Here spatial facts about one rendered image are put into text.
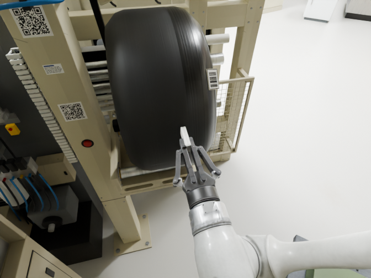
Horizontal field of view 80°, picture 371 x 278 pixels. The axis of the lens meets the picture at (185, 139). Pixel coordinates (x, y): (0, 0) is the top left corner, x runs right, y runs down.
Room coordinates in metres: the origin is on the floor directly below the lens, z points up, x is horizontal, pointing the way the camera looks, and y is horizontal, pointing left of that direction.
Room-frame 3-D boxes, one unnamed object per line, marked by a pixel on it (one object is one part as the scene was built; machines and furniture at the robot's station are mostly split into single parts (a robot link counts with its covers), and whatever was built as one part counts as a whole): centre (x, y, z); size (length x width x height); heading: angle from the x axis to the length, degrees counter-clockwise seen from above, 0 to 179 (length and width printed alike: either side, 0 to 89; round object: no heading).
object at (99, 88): (1.07, 0.46, 1.05); 0.20 x 0.15 x 0.30; 103
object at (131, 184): (0.61, 0.13, 0.83); 0.36 x 0.09 x 0.06; 103
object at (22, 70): (0.62, 0.48, 1.19); 0.05 x 0.04 x 0.48; 13
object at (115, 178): (0.71, 0.33, 0.90); 0.40 x 0.03 x 0.10; 13
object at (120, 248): (0.67, 0.40, 0.01); 0.27 x 0.27 x 0.02; 13
